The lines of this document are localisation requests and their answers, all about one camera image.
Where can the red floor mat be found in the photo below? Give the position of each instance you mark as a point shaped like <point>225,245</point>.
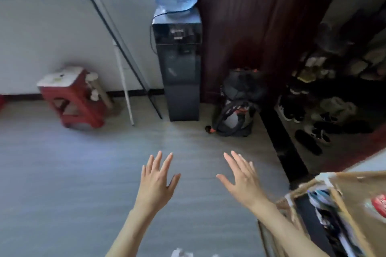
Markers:
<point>362,148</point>

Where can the crumpled white paper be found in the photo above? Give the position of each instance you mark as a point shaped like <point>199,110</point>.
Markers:
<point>182,253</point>

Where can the black water dispenser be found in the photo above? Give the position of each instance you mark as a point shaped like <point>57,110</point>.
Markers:
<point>181,70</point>

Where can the person's left forearm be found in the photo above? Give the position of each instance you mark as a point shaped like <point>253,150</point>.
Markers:
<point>132,231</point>

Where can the red round label item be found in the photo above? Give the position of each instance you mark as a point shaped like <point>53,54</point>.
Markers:
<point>379,205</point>

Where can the person's left hand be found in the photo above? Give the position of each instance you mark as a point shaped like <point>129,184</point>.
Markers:
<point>155,183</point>

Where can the dark brown wooden door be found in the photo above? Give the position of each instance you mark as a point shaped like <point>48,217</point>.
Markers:
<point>256,25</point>

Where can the open cardboard box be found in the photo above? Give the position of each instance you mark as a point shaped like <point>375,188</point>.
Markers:
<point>346,214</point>

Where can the white pole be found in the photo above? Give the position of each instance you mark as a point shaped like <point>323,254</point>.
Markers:
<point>124,85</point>

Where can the person's left little finger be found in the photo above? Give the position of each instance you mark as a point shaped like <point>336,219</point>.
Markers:
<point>144,172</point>

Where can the person's right forearm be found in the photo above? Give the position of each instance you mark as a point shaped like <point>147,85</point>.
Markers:
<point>286,229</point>

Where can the person's right little finger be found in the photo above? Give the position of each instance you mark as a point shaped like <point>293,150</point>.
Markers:
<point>254,172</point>

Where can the person's right thumb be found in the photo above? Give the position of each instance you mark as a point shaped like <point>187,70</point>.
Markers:
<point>224,182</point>

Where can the leaning metal-framed glass panel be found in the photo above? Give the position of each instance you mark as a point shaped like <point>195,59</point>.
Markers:
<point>120,34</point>

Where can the person's right middle finger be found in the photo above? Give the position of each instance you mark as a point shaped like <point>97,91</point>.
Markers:
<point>239,162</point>

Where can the red plastic stool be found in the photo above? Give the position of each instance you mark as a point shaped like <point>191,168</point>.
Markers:
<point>75,101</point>

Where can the black door threshold strip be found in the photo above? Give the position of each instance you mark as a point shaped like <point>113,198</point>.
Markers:
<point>283,145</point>

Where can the pile of shoes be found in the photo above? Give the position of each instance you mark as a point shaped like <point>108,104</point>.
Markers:
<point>325,91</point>

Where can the person's right hand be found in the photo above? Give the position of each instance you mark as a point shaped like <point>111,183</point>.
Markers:
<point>245,184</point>

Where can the person's left thumb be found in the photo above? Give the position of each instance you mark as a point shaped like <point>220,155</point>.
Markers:
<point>175,182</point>

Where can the black canister vacuum cleaner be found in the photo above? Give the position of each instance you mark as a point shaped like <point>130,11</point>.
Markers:
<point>238,106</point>

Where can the person's left middle finger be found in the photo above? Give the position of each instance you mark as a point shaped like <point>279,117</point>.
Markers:
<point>158,162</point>

